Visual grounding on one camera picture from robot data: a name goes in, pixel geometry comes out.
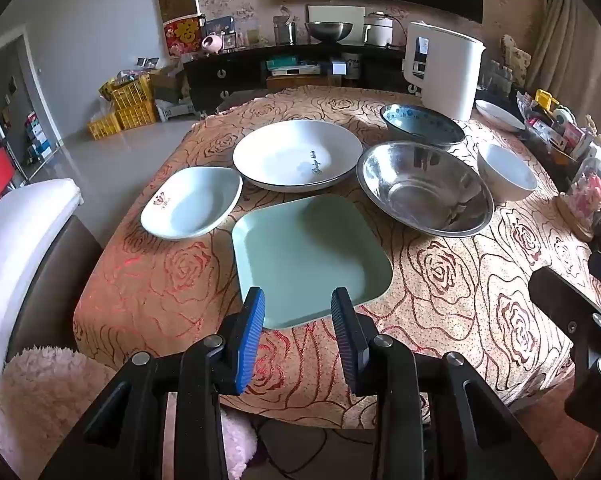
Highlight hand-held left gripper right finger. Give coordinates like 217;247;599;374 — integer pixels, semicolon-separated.
330;287;556;480

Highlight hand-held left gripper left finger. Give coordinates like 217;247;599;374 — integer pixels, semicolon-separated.
39;286;267;480

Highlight green square plate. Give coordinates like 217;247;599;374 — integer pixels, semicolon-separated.
231;194;394;331

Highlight white oval dish red logo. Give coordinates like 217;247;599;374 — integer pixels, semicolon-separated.
140;166;244;241

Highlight large stainless steel bowl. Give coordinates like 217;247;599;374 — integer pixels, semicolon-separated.
356;141;495;238

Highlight large white round plate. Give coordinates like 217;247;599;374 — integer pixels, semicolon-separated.
232;120;364;192

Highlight blue patterned ceramic bowl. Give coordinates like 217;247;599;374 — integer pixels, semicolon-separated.
379;103;466;152

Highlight glass dome with pink flowers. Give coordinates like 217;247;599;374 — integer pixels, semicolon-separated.
555;157;601;241

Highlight rose patterned tablecloth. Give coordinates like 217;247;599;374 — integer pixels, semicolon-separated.
73;85;601;431

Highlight small white bowl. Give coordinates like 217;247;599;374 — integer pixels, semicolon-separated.
477;143;538;204

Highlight small white plate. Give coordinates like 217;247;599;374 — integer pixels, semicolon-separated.
474;99;526;133

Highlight pink fluffy cushion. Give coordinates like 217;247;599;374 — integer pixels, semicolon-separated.
0;345;258;480

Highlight beige curtain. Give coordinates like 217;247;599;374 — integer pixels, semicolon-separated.
525;0;601;131

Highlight white plastic basket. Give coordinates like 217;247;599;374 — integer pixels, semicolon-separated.
155;102;196;123

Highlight white and brown chair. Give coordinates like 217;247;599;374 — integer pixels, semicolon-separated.
0;178;104;376

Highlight yellow plastic crate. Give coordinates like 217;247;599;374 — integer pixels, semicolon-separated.
115;102;157;130
88;112;124;141
111;77;154;111

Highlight brown wooden box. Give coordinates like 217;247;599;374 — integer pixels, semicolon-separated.
266;75;341;90

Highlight black tv cabinet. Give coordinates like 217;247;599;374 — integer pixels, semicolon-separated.
183;42;416;113

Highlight cardboard box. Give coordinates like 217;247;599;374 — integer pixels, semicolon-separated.
150;65;186;103

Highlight silver media player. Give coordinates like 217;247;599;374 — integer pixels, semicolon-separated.
270;60;326;77

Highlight white paper bucket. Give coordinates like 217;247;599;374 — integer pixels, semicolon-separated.
341;51;363;80

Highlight stack of boxes on shelf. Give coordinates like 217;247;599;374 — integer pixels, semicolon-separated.
23;110;56;161

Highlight steel bowl on cabinet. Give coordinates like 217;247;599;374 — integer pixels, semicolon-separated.
304;22;354;43

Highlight white rice cooker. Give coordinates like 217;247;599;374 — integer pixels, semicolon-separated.
363;11;396;48

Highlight red festive poster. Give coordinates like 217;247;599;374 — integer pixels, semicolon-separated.
163;15;204;56

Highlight steel canister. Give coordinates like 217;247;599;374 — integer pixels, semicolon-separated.
273;7;298;46

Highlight white board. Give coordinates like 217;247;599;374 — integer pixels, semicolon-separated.
307;5;366;41

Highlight white plastic container with handle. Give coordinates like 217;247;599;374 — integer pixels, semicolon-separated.
403;21;487;122

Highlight photo frame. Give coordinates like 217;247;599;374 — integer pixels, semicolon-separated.
205;16;235;36

